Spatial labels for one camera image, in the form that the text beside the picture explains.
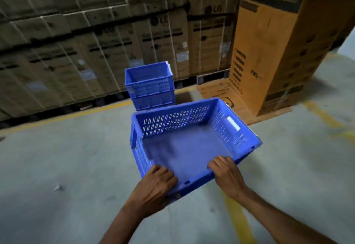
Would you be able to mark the person's right fingers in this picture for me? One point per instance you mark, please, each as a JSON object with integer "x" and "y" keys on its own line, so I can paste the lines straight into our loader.
{"x": 220, "y": 164}

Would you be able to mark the person's left hand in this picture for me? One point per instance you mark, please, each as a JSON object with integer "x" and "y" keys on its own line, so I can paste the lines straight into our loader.
{"x": 151, "y": 191}

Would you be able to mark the small white paper scrap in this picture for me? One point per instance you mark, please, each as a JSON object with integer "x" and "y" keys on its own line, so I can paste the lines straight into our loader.
{"x": 58, "y": 188}

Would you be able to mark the person's right hand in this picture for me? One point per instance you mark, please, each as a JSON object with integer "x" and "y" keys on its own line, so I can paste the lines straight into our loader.
{"x": 228, "y": 175}

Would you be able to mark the person's right forearm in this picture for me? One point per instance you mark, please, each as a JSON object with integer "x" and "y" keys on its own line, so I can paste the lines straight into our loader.
{"x": 277, "y": 218}

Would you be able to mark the tall orange-brown cardboard box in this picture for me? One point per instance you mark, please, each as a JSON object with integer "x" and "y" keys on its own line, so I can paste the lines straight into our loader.
{"x": 277, "y": 46}

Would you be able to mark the blue perforated plastic crate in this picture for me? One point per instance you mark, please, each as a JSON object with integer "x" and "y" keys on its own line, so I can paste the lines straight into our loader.
{"x": 183, "y": 146}

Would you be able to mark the flattened cardboard sheet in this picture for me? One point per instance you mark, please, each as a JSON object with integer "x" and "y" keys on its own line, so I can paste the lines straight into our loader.
{"x": 219, "y": 91}

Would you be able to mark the person's left fingers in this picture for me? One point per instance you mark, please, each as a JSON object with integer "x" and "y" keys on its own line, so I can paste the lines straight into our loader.
{"x": 165, "y": 174}

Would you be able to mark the wall of stacked cardboard boxes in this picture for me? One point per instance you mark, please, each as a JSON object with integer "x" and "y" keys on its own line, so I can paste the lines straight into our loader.
{"x": 91, "y": 35}

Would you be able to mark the person's left forearm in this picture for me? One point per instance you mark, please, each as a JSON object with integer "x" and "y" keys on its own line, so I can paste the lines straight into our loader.
{"x": 123, "y": 224}

